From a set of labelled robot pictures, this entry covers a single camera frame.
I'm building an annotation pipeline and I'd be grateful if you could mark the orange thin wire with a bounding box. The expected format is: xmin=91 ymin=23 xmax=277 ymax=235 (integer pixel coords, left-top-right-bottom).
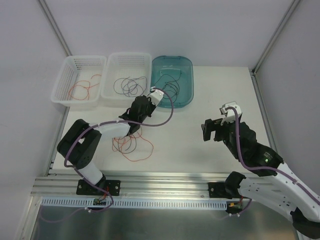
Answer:
xmin=111 ymin=132 xmax=155 ymax=163
xmin=67 ymin=73 xmax=102 ymax=101

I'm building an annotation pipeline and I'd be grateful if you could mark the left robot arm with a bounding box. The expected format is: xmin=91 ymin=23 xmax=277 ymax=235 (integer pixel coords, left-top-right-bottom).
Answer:
xmin=57 ymin=91 xmax=163 ymax=195

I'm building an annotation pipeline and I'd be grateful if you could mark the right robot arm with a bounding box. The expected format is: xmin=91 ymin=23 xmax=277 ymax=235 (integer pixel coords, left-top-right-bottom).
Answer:
xmin=201 ymin=118 xmax=320 ymax=240

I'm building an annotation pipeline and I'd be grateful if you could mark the right white perforated basket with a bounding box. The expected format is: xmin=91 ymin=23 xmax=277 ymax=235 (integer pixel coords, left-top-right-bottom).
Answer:
xmin=100 ymin=52 xmax=152 ymax=108

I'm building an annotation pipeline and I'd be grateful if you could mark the white perforated basket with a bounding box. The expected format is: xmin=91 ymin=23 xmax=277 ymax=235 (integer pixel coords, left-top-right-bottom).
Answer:
xmin=50 ymin=55 xmax=107 ymax=110
xmin=100 ymin=52 xmax=152 ymax=108

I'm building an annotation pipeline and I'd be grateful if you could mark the teal transparent plastic bin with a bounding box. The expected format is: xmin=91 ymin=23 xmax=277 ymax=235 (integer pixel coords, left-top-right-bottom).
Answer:
xmin=150 ymin=55 xmax=194 ymax=109

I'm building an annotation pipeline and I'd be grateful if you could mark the left white perforated basket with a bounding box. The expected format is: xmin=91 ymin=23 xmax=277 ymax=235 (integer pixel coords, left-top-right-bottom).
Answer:
xmin=50 ymin=55 xmax=107 ymax=110

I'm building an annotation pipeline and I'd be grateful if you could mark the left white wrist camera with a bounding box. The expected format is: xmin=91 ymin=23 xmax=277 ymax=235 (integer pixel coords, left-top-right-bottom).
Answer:
xmin=147 ymin=86 xmax=165 ymax=107

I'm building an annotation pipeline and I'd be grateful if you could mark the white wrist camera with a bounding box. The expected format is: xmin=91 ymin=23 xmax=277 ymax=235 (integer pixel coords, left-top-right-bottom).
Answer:
xmin=147 ymin=86 xmax=165 ymax=107
xmin=219 ymin=101 xmax=242 ymax=126

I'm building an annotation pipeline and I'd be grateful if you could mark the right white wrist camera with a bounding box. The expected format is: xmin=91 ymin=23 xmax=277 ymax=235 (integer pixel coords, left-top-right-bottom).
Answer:
xmin=219 ymin=101 xmax=242 ymax=126

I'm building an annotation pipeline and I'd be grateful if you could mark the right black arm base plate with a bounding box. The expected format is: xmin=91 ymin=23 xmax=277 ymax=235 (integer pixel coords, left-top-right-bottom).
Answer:
xmin=207 ymin=182 xmax=226 ymax=198

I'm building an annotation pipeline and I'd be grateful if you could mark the aluminium mounting rail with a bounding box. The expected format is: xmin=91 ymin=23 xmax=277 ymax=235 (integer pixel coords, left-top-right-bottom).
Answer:
xmin=31 ymin=170 xmax=228 ymax=200

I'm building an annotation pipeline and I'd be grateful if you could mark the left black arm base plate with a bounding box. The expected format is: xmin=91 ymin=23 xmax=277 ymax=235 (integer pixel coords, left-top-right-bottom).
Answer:
xmin=76 ymin=179 xmax=121 ymax=196

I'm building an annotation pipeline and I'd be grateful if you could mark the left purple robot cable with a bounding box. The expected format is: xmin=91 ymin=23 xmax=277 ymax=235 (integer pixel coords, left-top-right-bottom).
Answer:
xmin=39 ymin=87 xmax=175 ymax=223

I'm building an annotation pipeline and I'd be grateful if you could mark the white slotted cable duct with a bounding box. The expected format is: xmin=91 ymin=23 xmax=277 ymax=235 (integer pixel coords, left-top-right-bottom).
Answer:
xmin=41 ymin=197 xmax=227 ymax=211

